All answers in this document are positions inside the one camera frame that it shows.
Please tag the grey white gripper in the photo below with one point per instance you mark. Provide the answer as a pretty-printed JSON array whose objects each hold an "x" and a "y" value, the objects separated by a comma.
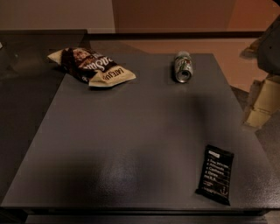
[{"x": 269, "y": 49}]

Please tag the green silver 7up can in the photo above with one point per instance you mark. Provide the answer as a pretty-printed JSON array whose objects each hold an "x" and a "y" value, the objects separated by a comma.
[{"x": 183, "y": 66}]

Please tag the black snack bar wrapper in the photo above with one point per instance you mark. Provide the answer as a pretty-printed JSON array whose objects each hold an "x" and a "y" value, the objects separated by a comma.
[{"x": 214, "y": 182}]

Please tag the brown cream chip bag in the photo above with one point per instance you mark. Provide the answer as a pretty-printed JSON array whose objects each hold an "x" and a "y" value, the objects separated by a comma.
[{"x": 91, "y": 67}]

